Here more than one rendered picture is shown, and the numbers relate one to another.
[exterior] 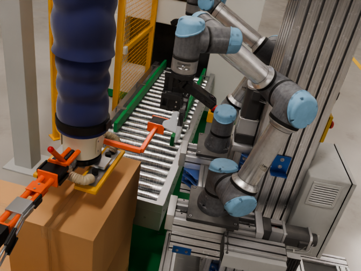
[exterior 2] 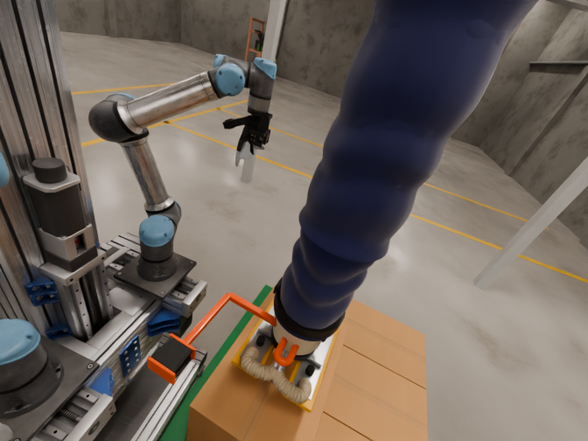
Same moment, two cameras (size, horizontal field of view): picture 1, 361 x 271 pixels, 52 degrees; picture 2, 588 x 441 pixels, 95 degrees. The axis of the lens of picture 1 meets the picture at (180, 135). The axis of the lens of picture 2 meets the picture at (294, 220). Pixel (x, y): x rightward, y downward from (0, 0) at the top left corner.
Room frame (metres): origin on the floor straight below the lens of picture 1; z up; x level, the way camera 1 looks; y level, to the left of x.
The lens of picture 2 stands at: (1.96, 0.35, 1.96)
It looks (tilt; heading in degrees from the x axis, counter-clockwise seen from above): 33 degrees down; 185
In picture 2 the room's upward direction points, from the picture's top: 18 degrees clockwise
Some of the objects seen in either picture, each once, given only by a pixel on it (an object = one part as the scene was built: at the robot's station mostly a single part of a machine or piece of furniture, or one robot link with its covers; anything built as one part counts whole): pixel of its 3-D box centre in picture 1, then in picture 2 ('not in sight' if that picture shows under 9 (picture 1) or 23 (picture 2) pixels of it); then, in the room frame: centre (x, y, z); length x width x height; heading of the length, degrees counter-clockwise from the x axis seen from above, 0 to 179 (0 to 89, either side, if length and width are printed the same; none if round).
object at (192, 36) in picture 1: (189, 38); (262, 78); (1.03, 0.02, 1.82); 0.09 x 0.08 x 0.11; 114
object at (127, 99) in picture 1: (122, 111); not in sight; (2.95, 0.55, 0.50); 2.31 x 0.05 x 0.19; 173
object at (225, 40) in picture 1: (218, 38); (231, 72); (1.08, -0.06, 1.82); 0.11 x 0.11 x 0.08; 24
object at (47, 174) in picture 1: (52, 172); not in sight; (1.12, 0.46, 1.18); 0.10 x 0.08 x 0.06; 81
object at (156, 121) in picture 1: (158, 124); (172, 358); (1.63, 0.12, 1.19); 0.09 x 0.08 x 0.05; 81
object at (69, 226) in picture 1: (80, 215); (273, 381); (1.36, 0.42, 0.74); 0.60 x 0.40 x 0.40; 172
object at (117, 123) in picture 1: (141, 87); not in sight; (3.29, 0.45, 0.60); 1.60 x 0.11 x 0.09; 173
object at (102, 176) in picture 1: (101, 165); (269, 327); (1.36, 0.33, 1.08); 0.34 x 0.10 x 0.05; 171
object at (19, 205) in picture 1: (19, 209); not in sight; (0.91, 0.49, 1.18); 0.07 x 0.07 x 0.04; 81
